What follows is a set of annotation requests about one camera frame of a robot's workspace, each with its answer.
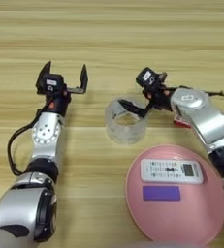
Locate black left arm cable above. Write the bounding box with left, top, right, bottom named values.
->
left=7, top=114, right=44, bottom=177

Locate purple rectangular block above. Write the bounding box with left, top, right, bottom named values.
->
left=142, top=185, right=181, bottom=202

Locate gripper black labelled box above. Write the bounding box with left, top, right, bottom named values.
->
left=39, top=73, right=67, bottom=96
left=135, top=67, right=161, bottom=89

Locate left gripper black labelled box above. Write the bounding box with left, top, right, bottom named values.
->
left=39, top=73, right=67, bottom=96

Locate white remote control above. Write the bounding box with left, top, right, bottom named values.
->
left=140, top=158, right=204, bottom=185

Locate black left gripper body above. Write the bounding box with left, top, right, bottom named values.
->
left=40, top=91, right=73, bottom=117

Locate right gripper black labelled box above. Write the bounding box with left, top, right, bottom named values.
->
left=135, top=67, right=161, bottom=89

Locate clear packing tape roll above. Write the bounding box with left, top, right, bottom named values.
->
left=104, top=95, right=148, bottom=145

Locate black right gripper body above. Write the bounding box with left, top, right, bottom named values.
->
left=143, top=84, right=176, bottom=110

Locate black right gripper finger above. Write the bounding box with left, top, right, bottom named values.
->
left=157, top=72, right=168, bottom=84
left=117, top=100, right=155, bottom=118

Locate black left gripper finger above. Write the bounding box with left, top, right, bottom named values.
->
left=35, top=61, right=52, bottom=90
left=66, top=63, right=89, bottom=95

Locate pink round plate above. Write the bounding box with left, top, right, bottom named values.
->
left=124, top=143, right=224, bottom=246

